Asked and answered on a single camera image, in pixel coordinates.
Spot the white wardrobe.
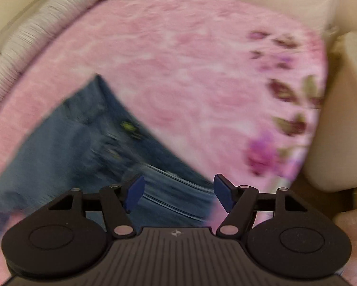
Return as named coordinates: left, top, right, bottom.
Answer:
left=0, top=0, right=78, bottom=64

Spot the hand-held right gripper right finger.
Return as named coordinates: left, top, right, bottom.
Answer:
left=213, top=174, right=309, bottom=239

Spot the cream bed side frame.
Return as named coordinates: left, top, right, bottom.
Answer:
left=303, top=31, right=357, bottom=193

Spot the pink rose-pattern blanket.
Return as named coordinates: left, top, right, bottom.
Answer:
left=0, top=0, right=329, bottom=286

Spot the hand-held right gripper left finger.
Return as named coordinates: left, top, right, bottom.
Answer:
left=47, top=174, right=145, bottom=239

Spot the blue towel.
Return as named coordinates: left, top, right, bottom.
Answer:
left=0, top=74, right=217, bottom=263

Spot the grey striped pillow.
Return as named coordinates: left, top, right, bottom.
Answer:
left=0, top=0, right=103, bottom=117

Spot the beige fabric item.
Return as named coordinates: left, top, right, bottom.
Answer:
left=333, top=209, right=357, bottom=286

